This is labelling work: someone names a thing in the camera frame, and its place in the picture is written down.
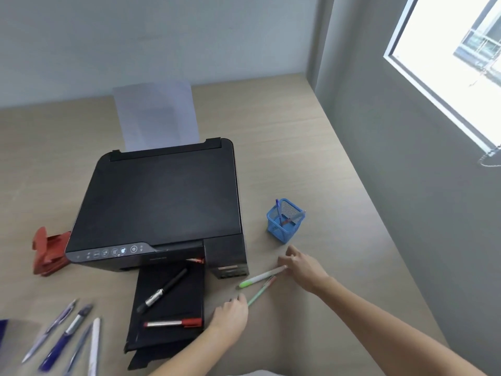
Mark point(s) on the black printer output tray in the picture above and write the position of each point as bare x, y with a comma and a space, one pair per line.
172, 309

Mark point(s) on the clear barrel ballpoint pen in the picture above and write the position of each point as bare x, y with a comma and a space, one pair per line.
49, 332

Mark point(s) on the black inkjet printer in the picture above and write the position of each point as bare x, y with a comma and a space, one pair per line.
156, 199

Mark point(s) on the person's left fingers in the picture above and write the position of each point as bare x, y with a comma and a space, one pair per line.
242, 300

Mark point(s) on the white highlighter with green cap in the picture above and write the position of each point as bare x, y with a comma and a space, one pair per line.
260, 277

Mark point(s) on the person's right thumb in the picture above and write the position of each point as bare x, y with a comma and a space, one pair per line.
284, 268

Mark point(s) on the window with white frame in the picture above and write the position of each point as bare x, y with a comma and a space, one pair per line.
450, 62

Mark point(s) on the black marker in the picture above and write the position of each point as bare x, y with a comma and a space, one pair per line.
162, 290

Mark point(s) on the dark blue ballpoint pen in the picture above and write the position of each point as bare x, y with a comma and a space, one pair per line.
64, 338

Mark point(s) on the blue mesh pen holder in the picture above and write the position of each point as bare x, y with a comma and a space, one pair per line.
280, 230

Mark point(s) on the white paper sheet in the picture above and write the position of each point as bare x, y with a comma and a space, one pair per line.
156, 113

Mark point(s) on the person's left hand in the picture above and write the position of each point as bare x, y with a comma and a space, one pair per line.
229, 323

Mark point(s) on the person's right forearm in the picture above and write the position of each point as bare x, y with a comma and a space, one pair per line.
383, 328

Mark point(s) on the person's left forearm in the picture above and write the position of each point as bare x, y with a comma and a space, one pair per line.
188, 356

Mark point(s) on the thin red pen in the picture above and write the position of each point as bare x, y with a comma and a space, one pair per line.
291, 220

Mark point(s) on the blue pen with cap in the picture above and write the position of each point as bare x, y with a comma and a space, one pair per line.
278, 209

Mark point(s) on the grey blue slim pen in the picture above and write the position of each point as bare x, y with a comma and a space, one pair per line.
78, 350

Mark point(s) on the thin green pen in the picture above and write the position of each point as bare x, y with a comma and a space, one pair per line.
261, 291

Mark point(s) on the red marker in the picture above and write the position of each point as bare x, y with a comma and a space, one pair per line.
172, 323

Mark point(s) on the person's right hand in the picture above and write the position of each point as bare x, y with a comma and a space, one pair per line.
307, 270

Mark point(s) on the white pen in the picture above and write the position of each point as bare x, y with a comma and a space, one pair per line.
94, 348

